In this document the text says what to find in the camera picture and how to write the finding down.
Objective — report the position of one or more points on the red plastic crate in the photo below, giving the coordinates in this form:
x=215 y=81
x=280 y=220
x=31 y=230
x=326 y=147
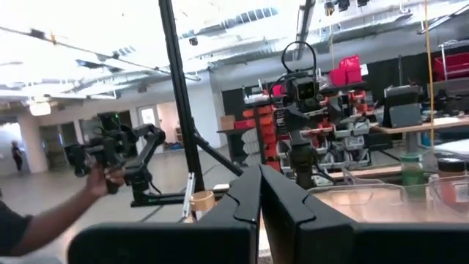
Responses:
x=452 y=66

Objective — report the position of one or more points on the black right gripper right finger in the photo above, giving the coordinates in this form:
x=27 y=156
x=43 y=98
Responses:
x=289 y=212

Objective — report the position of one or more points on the white ceiling lamp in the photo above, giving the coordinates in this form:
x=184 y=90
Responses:
x=40 y=109

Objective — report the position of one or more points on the person's hand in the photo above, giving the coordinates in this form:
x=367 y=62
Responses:
x=100 y=181

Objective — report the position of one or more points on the person's forearm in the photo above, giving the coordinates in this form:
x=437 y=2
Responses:
x=55 y=223

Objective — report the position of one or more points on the cardboard box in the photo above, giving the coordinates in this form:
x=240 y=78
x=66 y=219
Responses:
x=227 y=122

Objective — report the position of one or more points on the wooden workbench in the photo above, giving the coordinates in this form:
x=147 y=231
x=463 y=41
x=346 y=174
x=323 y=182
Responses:
x=421 y=126

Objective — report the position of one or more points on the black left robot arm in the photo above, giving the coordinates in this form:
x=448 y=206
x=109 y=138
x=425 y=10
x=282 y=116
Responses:
x=304 y=154

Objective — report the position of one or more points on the black equipment case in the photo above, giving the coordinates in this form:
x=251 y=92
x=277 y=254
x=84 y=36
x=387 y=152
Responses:
x=403 y=106

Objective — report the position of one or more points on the wide clear plastic bin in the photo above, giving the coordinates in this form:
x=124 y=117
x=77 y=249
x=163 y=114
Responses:
x=355 y=201
x=450 y=205

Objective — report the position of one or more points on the orange drawer shelf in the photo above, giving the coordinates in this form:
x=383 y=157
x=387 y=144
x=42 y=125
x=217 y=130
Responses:
x=265 y=135

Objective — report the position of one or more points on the black-lid orange spice bottle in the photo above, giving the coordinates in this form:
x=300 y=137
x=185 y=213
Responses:
x=451 y=168

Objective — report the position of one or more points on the grey parts bin rack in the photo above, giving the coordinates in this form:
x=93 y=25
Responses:
x=348 y=141

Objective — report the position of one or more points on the person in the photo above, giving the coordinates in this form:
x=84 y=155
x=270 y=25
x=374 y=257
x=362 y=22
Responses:
x=17 y=155
x=12 y=227

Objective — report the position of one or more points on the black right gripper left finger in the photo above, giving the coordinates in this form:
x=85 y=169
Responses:
x=238 y=205

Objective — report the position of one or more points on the green-lid spice bottle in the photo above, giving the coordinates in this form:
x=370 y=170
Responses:
x=412 y=176

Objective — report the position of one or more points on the red storage box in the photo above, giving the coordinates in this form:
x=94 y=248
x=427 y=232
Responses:
x=350 y=67
x=336 y=77

